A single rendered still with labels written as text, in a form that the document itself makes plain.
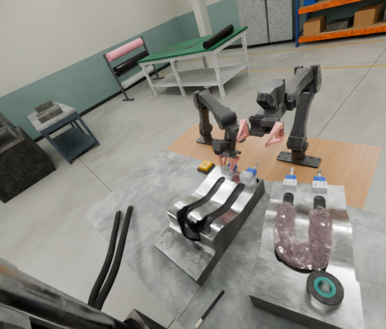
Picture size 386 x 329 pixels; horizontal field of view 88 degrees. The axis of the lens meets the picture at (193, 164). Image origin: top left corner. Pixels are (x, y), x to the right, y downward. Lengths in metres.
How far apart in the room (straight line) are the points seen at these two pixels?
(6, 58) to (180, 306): 6.78
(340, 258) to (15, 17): 7.24
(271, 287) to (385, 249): 0.41
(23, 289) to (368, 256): 0.93
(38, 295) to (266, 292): 0.56
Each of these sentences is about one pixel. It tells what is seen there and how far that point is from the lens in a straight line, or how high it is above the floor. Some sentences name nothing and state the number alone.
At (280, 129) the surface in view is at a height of 1.22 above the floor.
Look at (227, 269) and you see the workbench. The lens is 0.86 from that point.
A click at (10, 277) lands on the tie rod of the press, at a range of 0.56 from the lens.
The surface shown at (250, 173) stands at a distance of 0.95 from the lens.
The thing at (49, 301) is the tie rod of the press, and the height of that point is 1.19.
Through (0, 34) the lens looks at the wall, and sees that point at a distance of 7.11.
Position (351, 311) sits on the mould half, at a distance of 0.71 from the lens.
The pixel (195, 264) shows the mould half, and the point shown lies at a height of 0.86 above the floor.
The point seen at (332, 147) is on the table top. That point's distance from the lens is 1.26.
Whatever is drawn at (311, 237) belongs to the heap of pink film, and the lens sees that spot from 0.79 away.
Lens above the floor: 1.58
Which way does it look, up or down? 37 degrees down
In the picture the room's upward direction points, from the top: 23 degrees counter-clockwise
